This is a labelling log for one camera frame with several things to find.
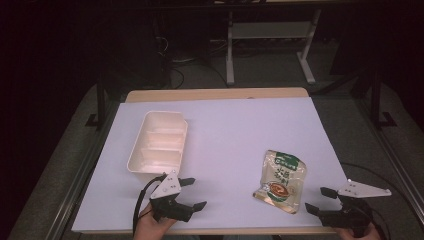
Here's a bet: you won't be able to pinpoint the black floor cables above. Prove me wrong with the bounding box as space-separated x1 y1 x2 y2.
153 31 232 90

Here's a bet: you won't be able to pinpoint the white table mat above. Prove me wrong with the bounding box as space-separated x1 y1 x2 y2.
71 96 350 234

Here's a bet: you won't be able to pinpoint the black metal stand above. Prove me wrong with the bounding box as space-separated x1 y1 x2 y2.
84 79 108 131
366 68 398 131

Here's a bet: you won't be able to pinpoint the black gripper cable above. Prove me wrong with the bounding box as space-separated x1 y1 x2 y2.
131 173 168 236
339 161 424 236

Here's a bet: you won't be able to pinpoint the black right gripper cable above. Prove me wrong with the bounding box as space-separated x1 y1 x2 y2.
339 161 424 236

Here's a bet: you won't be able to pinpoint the white desk frame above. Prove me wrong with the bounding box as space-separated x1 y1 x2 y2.
225 7 323 86

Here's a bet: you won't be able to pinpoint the white compartment tray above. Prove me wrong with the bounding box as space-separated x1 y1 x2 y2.
126 110 189 175

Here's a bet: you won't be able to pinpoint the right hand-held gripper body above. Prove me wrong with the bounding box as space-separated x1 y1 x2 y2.
317 178 393 238

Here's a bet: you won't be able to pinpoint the person's left hand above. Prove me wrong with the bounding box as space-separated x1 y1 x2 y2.
132 202 178 240

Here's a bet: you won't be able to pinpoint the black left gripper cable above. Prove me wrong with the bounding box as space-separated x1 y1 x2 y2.
131 173 168 236

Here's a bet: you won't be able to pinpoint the aluminium frame rail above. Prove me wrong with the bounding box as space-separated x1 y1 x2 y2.
41 106 121 240
356 98 424 218

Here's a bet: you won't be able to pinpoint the beige and green food pouch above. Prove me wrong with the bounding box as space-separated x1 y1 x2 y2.
252 149 308 215

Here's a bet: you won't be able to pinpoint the person's right hand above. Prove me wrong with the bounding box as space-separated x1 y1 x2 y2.
334 221 383 240

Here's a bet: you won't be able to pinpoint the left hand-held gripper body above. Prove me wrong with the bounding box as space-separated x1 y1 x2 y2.
148 170 195 224

